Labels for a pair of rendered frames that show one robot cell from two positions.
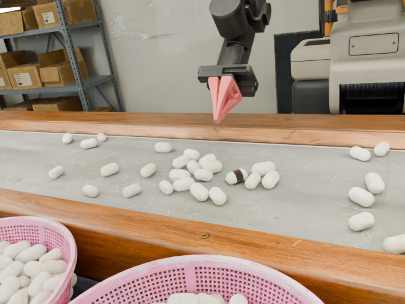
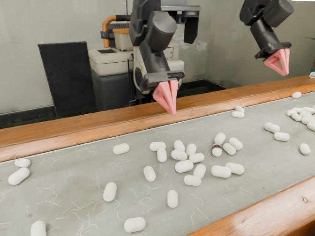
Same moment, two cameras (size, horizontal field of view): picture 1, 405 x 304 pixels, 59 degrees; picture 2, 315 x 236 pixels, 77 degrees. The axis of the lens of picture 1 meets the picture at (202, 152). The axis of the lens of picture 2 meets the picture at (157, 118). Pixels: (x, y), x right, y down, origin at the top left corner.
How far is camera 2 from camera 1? 51 cm
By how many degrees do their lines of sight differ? 48
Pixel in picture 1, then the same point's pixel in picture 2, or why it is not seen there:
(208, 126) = (134, 120)
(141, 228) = (269, 224)
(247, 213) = (259, 170)
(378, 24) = not seen: hidden behind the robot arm
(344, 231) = (303, 157)
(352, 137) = (221, 106)
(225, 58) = (161, 66)
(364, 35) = not seen: hidden behind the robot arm
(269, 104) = (43, 93)
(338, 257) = not seen: outside the picture
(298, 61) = (102, 63)
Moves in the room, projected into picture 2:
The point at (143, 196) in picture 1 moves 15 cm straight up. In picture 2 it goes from (182, 197) to (188, 121)
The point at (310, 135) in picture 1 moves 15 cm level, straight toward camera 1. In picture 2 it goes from (202, 110) to (245, 131)
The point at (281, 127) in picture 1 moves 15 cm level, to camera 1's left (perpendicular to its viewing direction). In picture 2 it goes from (183, 109) to (153, 130)
